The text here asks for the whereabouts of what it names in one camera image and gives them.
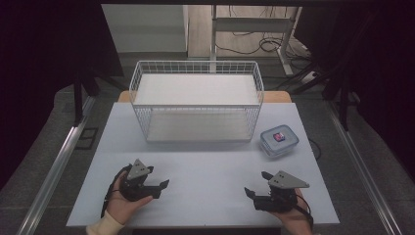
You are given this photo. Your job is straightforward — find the black curtain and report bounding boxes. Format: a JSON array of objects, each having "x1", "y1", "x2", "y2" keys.
[
  {"x1": 0, "y1": 0, "x2": 125, "y2": 190},
  {"x1": 295, "y1": 4, "x2": 415, "y2": 184}
]

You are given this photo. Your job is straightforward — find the white desk frame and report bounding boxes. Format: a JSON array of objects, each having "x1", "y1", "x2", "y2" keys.
[{"x1": 209, "y1": 4, "x2": 303, "y2": 76}]

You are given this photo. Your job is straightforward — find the thin black cable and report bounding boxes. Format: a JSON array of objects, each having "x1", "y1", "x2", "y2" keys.
[{"x1": 307, "y1": 138, "x2": 323, "y2": 162}]

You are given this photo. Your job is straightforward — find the white power strip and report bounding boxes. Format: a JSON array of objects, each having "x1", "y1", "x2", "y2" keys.
[{"x1": 300, "y1": 70, "x2": 319, "y2": 84}]

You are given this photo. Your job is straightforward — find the person's left hand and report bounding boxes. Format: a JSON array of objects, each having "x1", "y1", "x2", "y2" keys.
[{"x1": 106, "y1": 171, "x2": 155, "y2": 225}]

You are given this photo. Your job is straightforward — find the clear food container blue rim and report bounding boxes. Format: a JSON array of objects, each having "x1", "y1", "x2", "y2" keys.
[{"x1": 259, "y1": 124, "x2": 300, "y2": 159}]

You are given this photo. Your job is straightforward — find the black floor bracket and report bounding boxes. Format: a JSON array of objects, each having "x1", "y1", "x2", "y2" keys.
[{"x1": 74, "y1": 126, "x2": 100, "y2": 152}]

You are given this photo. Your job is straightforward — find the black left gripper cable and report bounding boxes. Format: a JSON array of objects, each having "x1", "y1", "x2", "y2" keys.
[{"x1": 100, "y1": 165, "x2": 132, "y2": 219}]

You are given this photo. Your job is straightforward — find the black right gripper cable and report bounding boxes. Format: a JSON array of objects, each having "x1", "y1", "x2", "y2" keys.
[{"x1": 294, "y1": 195, "x2": 315, "y2": 230}]

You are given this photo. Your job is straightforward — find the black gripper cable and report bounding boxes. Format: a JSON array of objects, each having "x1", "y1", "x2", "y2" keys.
[
  {"x1": 100, "y1": 165, "x2": 132, "y2": 219},
  {"x1": 294, "y1": 195, "x2": 315, "y2": 230}
]

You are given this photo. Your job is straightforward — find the person's right hand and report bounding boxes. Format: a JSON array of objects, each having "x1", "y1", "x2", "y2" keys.
[{"x1": 267, "y1": 188, "x2": 314, "y2": 235}]

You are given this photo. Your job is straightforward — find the aluminium rail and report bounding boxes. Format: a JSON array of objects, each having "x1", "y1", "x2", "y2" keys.
[
  {"x1": 16, "y1": 96, "x2": 98, "y2": 235},
  {"x1": 325, "y1": 99, "x2": 404, "y2": 235}
]

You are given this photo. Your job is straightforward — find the white cabinet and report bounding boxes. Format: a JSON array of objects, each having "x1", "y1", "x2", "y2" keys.
[{"x1": 101, "y1": 3, "x2": 190, "y2": 54}]

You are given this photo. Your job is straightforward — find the white wire storage rack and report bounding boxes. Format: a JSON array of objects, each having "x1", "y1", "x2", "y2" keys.
[{"x1": 128, "y1": 60, "x2": 265, "y2": 144}]

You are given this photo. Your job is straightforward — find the black floor cables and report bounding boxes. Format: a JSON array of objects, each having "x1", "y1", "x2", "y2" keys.
[{"x1": 214, "y1": 5, "x2": 315, "y2": 63}]

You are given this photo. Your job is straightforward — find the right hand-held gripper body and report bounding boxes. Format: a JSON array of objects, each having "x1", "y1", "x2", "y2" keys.
[{"x1": 253, "y1": 169, "x2": 311, "y2": 213}]

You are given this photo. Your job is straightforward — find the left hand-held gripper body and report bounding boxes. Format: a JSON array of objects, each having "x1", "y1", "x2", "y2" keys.
[{"x1": 118, "y1": 159, "x2": 162, "y2": 202}]

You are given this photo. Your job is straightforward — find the black metal stand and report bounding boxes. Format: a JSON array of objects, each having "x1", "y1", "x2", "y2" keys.
[
  {"x1": 71, "y1": 68, "x2": 129, "y2": 128},
  {"x1": 287, "y1": 62, "x2": 361, "y2": 132}
]

